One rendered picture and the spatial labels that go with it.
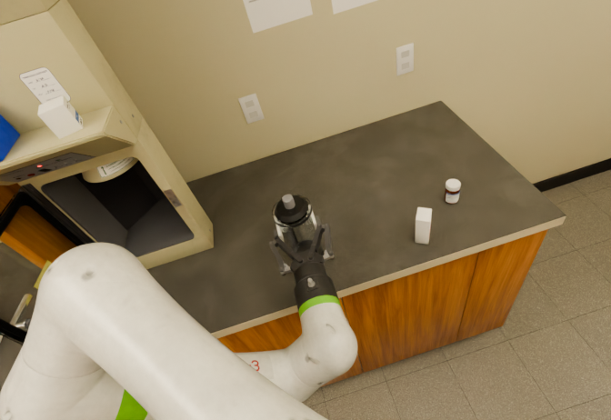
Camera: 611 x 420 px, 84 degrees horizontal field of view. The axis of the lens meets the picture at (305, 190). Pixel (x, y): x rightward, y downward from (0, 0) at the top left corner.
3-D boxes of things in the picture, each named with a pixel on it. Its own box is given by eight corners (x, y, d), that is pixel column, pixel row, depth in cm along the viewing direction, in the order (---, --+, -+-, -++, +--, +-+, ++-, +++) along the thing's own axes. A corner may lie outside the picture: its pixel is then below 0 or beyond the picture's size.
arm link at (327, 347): (376, 362, 64) (334, 358, 59) (335, 391, 70) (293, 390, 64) (353, 297, 75) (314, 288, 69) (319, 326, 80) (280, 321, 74)
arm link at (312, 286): (305, 325, 78) (343, 312, 78) (292, 300, 70) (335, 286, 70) (299, 301, 82) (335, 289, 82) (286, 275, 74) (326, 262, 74)
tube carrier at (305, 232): (287, 245, 109) (268, 201, 94) (319, 235, 109) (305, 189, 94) (295, 274, 101) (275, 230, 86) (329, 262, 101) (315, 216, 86)
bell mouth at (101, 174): (90, 152, 104) (78, 138, 100) (146, 135, 104) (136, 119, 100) (75, 191, 91) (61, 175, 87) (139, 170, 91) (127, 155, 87)
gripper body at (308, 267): (327, 270, 76) (317, 238, 82) (291, 282, 76) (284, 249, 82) (333, 286, 81) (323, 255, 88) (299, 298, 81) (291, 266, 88)
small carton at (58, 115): (59, 129, 74) (38, 105, 70) (82, 118, 75) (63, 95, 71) (59, 139, 70) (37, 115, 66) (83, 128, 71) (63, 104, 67)
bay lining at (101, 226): (130, 209, 128) (64, 134, 104) (195, 188, 129) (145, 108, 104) (119, 262, 111) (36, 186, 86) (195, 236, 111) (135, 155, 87)
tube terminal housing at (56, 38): (133, 224, 134) (-51, 22, 80) (212, 198, 135) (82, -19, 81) (124, 276, 116) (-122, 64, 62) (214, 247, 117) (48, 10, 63)
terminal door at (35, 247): (117, 272, 111) (21, 187, 84) (85, 372, 90) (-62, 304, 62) (115, 273, 112) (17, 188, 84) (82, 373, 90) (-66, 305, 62)
